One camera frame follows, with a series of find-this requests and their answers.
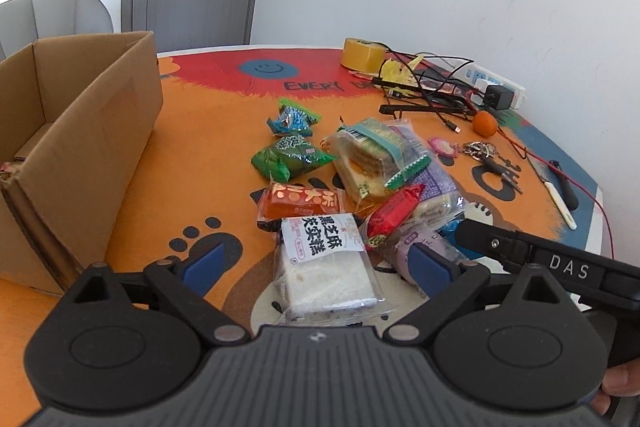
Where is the grey chair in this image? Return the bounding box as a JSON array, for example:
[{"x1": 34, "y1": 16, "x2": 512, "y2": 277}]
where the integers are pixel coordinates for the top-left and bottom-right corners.
[{"x1": 0, "y1": 0, "x2": 116, "y2": 62}]

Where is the white cake packet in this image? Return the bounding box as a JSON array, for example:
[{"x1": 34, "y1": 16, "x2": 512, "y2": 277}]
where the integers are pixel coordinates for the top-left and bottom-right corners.
[{"x1": 272, "y1": 213, "x2": 396, "y2": 324}]

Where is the white handled knife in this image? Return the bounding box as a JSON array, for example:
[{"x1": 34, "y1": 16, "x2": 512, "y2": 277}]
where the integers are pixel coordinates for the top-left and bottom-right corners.
[{"x1": 525, "y1": 154, "x2": 577, "y2": 230}]

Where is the small orange fruit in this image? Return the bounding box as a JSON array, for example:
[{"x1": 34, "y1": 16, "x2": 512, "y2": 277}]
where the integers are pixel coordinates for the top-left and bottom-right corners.
[{"x1": 472, "y1": 111, "x2": 499, "y2": 138}]

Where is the yellow tape roll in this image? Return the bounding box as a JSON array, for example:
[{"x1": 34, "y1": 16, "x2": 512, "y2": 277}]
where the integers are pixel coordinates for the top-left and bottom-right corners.
[{"x1": 341, "y1": 38, "x2": 386, "y2": 72}]

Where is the colourful printed table mat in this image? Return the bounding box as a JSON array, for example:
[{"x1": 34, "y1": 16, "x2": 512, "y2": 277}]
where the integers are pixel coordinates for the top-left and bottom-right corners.
[{"x1": 0, "y1": 46, "x2": 603, "y2": 413}]

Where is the dark red flat case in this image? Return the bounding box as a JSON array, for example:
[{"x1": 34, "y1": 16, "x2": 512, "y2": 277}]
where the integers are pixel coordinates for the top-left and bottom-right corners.
[{"x1": 412, "y1": 59, "x2": 478, "y2": 104}]

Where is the crumpled yellow wrapper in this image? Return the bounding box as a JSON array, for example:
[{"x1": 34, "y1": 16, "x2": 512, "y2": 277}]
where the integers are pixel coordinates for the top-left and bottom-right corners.
[{"x1": 381, "y1": 57, "x2": 426, "y2": 88}]

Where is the pale lilac snack packet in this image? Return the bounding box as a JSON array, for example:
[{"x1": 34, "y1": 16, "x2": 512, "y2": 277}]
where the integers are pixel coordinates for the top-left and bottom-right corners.
[{"x1": 385, "y1": 224, "x2": 466, "y2": 285}]

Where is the green snack packet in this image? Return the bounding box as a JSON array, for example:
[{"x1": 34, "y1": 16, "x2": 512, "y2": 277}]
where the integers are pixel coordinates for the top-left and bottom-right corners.
[{"x1": 251, "y1": 134, "x2": 340, "y2": 182}]

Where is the blue green candy packet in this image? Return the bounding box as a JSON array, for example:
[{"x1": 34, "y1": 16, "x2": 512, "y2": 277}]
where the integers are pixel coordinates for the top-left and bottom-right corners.
[{"x1": 266, "y1": 97, "x2": 322, "y2": 136}]

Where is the thin red cable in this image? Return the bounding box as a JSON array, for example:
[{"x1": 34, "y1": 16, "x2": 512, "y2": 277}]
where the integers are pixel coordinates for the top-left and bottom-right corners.
[{"x1": 495, "y1": 127, "x2": 616, "y2": 260}]

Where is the black charger plug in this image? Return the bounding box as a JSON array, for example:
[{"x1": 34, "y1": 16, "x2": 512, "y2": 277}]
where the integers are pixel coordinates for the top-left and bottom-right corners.
[{"x1": 484, "y1": 86, "x2": 516, "y2": 110}]

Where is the black metal phone stand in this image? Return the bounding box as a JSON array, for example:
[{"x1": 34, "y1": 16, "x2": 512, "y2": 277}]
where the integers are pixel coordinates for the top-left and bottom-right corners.
[{"x1": 372, "y1": 74, "x2": 473, "y2": 118}]

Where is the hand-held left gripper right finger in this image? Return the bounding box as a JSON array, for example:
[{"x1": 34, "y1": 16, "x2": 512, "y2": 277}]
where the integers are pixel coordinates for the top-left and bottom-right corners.
[{"x1": 384, "y1": 242, "x2": 576, "y2": 350}]

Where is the clear cracker packet green band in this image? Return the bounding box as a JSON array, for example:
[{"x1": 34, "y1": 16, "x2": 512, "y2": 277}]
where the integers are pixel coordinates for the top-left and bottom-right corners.
[{"x1": 320, "y1": 117, "x2": 432, "y2": 190}]

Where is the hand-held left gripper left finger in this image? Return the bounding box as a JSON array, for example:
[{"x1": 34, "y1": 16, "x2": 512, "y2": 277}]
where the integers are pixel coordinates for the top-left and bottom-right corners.
[{"x1": 55, "y1": 242, "x2": 253, "y2": 350}]

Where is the person's right hand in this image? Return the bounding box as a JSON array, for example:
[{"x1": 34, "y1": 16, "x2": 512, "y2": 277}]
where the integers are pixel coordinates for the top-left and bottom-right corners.
[{"x1": 601, "y1": 363, "x2": 640, "y2": 400}]

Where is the pink keychain charm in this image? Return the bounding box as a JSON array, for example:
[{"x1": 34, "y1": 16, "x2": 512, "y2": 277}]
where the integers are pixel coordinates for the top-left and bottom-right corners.
[{"x1": 428, "y1": 136, "x2": 458, "y2": 158}]

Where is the orange snack packet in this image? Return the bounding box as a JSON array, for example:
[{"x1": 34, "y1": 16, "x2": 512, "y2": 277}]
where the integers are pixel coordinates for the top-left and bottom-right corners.
[{"x1": 256, "y1": 181, "x2": 347, "y2": 230}]

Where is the black usb cable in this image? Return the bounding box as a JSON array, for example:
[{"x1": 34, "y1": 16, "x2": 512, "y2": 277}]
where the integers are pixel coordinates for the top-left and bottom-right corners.
[{"x1": 382, "y1": 41, "x2": 476, "y2": 134}]

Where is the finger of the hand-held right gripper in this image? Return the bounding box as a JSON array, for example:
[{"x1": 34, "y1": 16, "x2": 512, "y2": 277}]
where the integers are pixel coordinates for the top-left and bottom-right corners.
[{"x1": 452, "y1": 218, "x2": 533, "y2": 275}]

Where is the purple snack packet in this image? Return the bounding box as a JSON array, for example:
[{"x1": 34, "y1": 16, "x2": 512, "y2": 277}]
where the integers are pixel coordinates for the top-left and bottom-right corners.
[{"x1": 412, "y1": 156, "x2": 467, "y2": 228}]

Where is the black pen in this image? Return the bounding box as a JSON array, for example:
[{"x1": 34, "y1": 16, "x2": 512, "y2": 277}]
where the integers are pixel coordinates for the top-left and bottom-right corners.
[{"x1": 547, "y1": 159, "x2": 580, "y2": 212}]

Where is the bunch of keys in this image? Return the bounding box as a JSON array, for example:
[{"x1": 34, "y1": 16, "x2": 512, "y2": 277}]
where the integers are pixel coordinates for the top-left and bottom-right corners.
[{"x1": 461, "y1": 141, "x2": 523, "y2": 194}]

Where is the white power strip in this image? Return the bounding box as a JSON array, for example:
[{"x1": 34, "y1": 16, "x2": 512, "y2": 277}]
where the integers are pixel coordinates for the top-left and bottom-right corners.
[{"x1": 462, "y1": 63, "x2": 527, "y2": 108}]

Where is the brown cardboard box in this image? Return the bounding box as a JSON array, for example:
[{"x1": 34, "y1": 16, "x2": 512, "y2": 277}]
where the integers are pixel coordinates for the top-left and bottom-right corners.
[{"x1": 0, "y1": 31, "x2": 164, "y2": 295}]

